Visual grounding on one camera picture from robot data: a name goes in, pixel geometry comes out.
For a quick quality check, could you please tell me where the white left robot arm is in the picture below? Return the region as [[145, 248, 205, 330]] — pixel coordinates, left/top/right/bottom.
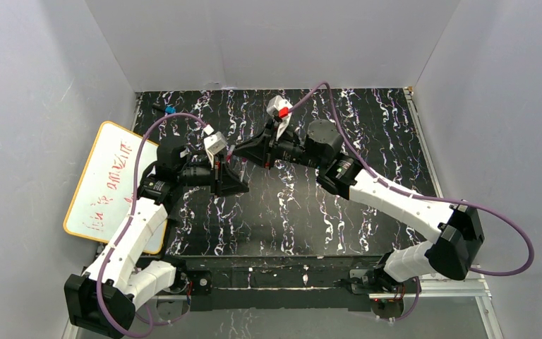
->
[[64, 147, 249, 338]]

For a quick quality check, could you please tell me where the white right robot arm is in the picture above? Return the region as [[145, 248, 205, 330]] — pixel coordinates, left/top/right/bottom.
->
[[233, 119, 484, 289]]

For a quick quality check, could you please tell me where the blue capped black marker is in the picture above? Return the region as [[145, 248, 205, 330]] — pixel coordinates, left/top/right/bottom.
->
[[152, 103, 176, 114]]

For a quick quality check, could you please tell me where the yellow framed whiteboard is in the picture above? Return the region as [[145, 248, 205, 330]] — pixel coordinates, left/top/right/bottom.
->
[[63, 121, 142, 243]]

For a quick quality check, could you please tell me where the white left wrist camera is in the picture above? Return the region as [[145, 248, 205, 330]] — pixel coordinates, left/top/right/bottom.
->
[[204, 131, 227, 167]]

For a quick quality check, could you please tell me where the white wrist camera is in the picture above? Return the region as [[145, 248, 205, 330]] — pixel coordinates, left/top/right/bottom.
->
[[204, 131, 227, 167], [266, 95, 293, 141]]

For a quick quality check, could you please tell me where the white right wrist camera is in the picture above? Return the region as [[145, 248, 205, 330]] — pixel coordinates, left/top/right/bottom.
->
[[266, 95, 293, 141]]

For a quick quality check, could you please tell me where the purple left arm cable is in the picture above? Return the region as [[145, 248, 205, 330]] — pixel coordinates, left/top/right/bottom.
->
[[95, 112, 213, 339]]

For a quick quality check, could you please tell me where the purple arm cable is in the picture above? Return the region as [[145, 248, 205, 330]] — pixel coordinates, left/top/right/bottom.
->
[[287, 81, 535, 321], [95, 112, 213, 339]]

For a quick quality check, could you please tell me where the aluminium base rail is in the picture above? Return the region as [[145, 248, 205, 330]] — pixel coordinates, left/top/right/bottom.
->
[[64, 258, 502, 338]]

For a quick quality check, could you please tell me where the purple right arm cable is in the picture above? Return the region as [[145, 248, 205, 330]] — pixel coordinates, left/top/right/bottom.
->
[[287, 81, 535, 321]]

